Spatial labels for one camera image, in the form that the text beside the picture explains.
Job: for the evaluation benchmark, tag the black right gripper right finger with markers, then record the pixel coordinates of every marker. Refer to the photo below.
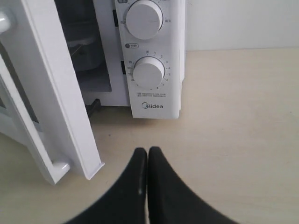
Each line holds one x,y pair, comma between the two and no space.
171,201

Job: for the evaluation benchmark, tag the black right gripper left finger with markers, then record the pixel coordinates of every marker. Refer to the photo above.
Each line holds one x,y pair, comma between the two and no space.
124,202

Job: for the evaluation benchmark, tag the white microwave door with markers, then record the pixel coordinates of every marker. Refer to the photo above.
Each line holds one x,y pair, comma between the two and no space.
43,107

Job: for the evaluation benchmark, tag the translucent plastic lidded container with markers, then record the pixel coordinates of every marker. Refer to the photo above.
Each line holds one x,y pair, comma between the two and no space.
84,45

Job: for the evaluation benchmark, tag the white Midea microwave oven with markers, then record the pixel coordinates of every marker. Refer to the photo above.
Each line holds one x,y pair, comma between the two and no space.
112,83

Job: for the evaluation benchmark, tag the white lower timer knob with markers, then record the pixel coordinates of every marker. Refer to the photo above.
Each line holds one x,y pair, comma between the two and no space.
148,72

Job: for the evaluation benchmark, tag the white upper power knob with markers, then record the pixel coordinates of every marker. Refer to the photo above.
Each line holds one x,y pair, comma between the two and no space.
144,19

